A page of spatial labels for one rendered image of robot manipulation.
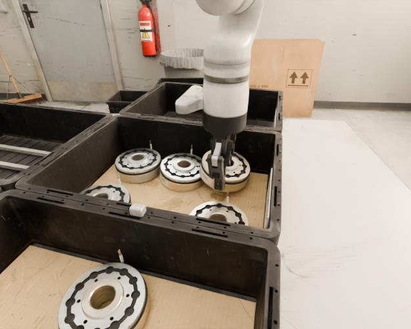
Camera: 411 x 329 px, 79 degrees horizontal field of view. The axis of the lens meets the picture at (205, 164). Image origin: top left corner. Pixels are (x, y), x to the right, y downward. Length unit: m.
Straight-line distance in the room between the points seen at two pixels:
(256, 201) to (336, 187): 0.38
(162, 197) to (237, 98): 0.25
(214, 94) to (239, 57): 0.06
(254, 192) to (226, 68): 0.27
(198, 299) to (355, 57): 3.35
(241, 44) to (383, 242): 0.55
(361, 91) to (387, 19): 0.76
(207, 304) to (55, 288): 0.21
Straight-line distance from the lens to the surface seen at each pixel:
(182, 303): 0.38
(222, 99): 0.39
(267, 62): 3.08
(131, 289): 0.36
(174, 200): 0.51
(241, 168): 0.52
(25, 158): 0.78
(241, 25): 0.41
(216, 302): 0.38
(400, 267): 0.69
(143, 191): 0.54
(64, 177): 0.53
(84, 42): 3.59
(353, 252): 0.67
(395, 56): 3.73
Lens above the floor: 1.17
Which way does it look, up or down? 33 degrees down
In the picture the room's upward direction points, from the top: straight up
